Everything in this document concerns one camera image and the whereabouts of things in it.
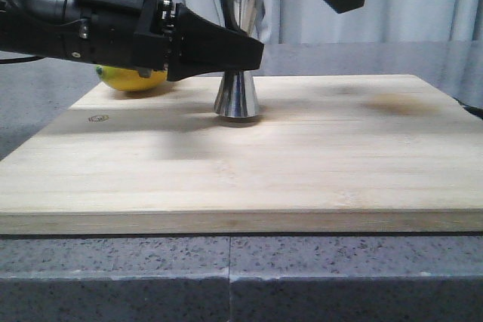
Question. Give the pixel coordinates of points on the silver double jigger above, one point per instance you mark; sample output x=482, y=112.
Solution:
x=237, y=97

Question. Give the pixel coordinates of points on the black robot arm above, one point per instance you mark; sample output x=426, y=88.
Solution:
x=37, y=28

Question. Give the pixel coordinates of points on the grey curtain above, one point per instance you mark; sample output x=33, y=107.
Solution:
x=314, y=22

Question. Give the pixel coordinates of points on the yellow lemon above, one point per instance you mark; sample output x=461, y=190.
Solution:
x=128, y=80

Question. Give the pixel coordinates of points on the wooden cutting board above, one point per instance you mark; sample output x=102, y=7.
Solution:
x=368, y=153

